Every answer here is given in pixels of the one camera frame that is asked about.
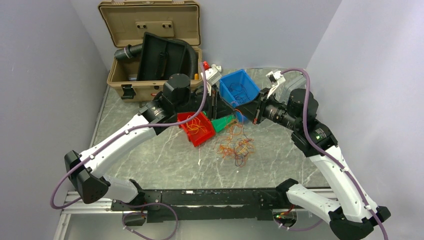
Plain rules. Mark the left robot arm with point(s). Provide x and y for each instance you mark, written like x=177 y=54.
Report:
x=87 y=170

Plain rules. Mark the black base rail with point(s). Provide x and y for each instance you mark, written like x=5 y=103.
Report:
x=162 y=205

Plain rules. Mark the red plastic bin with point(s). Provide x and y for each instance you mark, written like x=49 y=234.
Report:
x=196 y=130

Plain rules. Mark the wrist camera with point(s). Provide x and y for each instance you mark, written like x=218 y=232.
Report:
x=276 y=78
x=213 y=72

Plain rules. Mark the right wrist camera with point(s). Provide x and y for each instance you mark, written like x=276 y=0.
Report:
x=276 y=78

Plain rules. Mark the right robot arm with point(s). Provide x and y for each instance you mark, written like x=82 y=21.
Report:
x=353 y=215

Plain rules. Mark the black tray in toolbox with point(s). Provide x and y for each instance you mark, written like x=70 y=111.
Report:
x=160 y=58

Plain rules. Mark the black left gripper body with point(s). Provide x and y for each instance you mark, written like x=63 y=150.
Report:
x=210 y=108

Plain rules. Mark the grey plastic case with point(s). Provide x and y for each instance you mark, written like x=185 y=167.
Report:
x=297 y=83

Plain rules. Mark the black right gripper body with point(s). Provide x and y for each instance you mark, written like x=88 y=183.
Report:
x=264 y=93

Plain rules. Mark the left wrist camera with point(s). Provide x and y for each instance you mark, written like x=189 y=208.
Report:
x=213 y=72

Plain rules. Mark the tan open toolbox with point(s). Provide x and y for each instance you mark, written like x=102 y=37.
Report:
x=128 y=20

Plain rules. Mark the blue plastic bin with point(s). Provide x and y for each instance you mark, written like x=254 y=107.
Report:
x=238 y=87

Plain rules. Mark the green plastic bin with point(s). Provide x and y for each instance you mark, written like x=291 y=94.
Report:
x=219 y=124

